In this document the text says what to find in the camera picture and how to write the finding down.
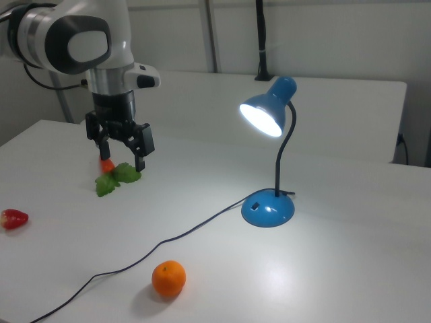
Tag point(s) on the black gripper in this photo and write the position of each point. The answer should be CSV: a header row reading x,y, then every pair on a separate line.
x,y
114,106

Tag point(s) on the blue gooseneck desk lamp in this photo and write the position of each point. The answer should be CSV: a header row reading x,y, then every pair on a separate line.
x,y
269,208

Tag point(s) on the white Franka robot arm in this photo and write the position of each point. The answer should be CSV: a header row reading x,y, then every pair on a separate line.
x,y
84,43

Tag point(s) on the toy carrot with green leaves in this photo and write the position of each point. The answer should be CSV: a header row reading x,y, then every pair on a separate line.
x,y
111,181

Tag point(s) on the red toy strawberry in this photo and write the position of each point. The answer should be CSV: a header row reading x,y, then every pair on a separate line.
x,y
13,218

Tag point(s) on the orange mandarin fruit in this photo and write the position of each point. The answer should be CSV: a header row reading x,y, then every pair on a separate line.
x,y
168,278

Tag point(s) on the black clamped pole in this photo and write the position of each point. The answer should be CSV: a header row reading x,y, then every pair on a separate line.
x,y
262,40

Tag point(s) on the grey metal frame post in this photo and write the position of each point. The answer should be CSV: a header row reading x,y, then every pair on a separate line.
x,y
64,101

